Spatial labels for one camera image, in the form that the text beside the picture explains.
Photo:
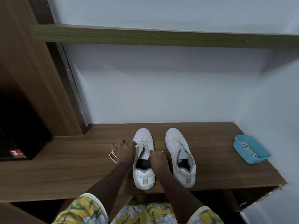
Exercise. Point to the person's right forearm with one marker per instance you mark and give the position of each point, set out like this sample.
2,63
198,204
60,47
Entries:
182,193

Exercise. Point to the blue plastic basket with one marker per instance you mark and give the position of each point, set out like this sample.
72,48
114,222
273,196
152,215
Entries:
251,160

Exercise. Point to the wooden wall shelf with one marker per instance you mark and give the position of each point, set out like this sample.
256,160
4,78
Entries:
163,37

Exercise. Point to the person's right hand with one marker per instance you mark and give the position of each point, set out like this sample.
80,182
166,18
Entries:
158,160

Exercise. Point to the person's left forearm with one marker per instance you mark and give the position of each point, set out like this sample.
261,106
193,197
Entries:
109,184

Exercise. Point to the person's left hand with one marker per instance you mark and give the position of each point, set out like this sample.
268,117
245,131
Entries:
126,152

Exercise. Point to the striped laces bundle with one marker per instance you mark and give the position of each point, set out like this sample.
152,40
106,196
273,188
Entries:
248,148

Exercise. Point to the white sneaker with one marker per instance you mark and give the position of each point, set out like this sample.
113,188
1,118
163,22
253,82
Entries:
143,181
174,137

